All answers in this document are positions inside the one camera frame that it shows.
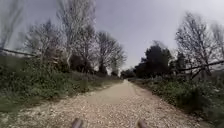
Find row of bare trees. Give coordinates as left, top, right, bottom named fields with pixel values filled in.
left=0, top=0, right=128, bottom=76

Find pale gravel dirt path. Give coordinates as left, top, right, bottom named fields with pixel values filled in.
left=6, top=79, right=214, bottom=128

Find dark trees and bushes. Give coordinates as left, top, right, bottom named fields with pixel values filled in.
left=120, top=11, right=224, bottom=80

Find robot's own part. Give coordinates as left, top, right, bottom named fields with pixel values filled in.
left=137, top=119, right=149, bottom=128
left=71, top=117, right=84, bottom=128

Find grassy weedy verge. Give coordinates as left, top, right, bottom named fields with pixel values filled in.
left=128, top=71, right=224, bottom=128
left=0, top=54, right=124, bottom=116

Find wooden rail fence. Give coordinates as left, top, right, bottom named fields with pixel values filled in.
left=0, top=47, right=39, bottom=58
left=176, top=59, right=224, bottom=81

